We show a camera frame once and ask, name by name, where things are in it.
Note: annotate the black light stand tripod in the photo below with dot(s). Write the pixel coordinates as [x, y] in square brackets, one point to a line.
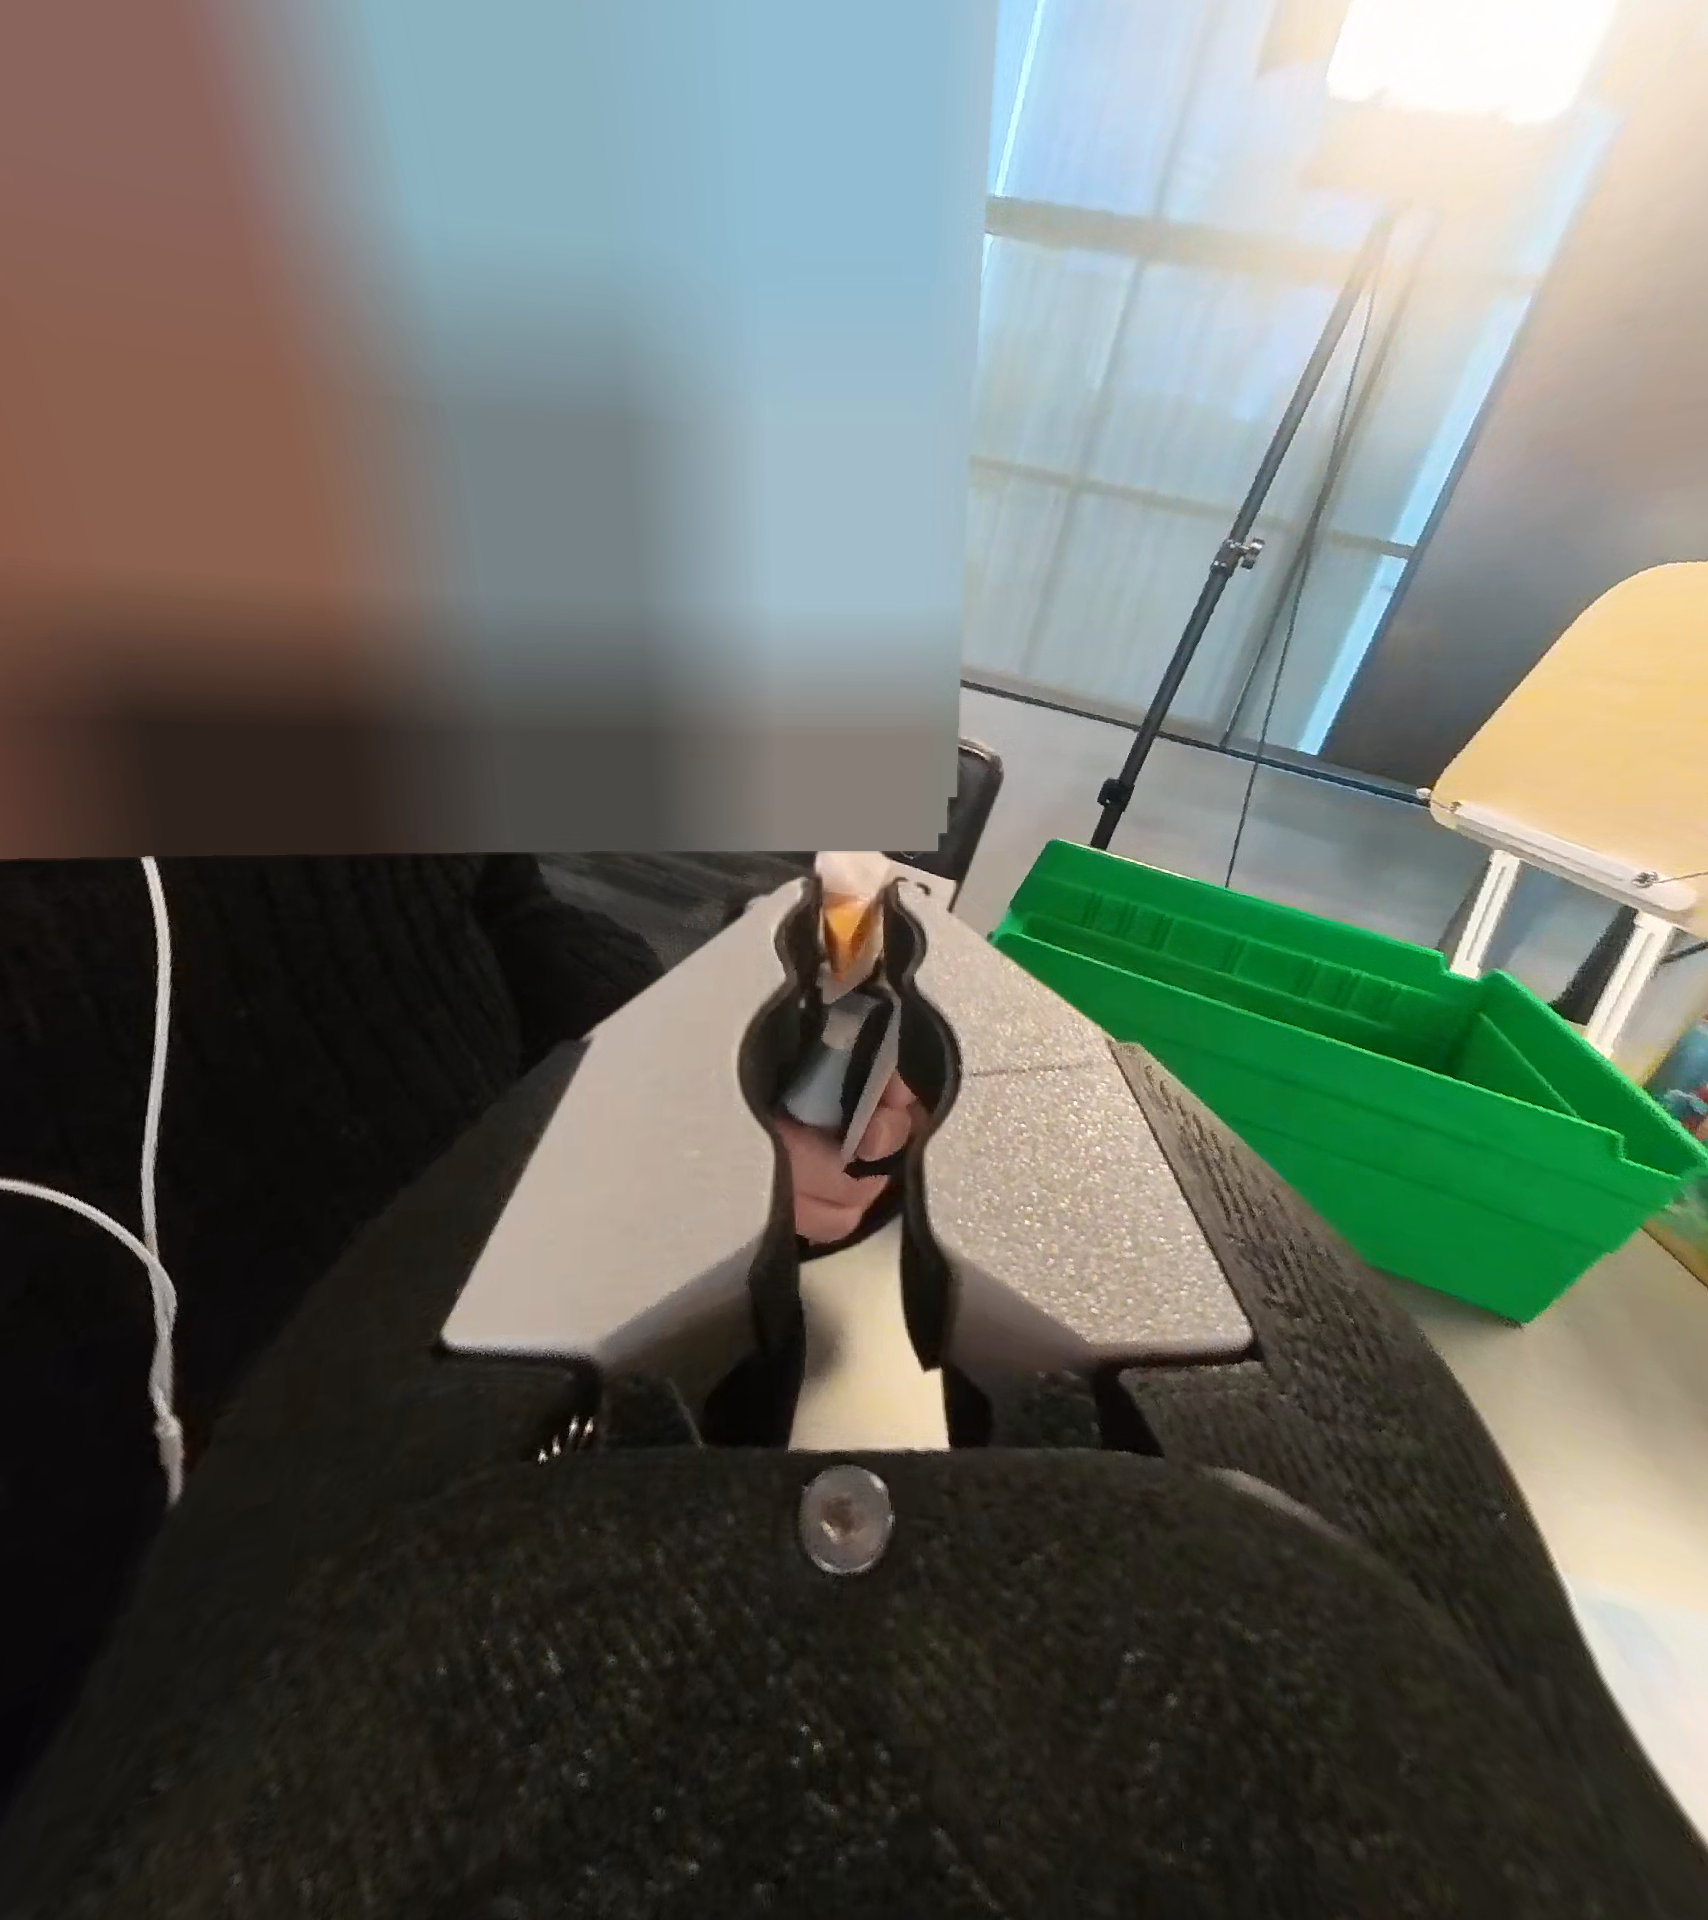
[1234, 558]

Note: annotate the wooden board on white stand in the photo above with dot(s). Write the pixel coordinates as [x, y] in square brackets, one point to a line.
[1649, 705]

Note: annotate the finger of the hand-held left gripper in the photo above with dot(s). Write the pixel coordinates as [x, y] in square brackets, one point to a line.
[833, 1072]

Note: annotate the green plastic bin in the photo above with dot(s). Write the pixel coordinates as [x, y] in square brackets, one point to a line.
[1319, 1111]

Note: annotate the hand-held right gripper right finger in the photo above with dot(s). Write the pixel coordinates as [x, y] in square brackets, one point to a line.
[1095, 1200]

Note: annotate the studio light panel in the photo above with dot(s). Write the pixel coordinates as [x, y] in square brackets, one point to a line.
[1468, 44]

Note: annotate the person's black sweater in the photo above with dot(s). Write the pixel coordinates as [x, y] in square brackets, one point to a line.
[44, 1051]

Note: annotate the orange curved lego piece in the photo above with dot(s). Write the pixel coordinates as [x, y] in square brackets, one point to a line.
[846, 930]

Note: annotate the person's left hand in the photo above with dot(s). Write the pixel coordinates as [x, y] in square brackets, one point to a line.
[838, 1200]

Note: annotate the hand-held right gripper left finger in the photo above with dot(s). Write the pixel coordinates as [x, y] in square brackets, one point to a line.
[614, 1200]

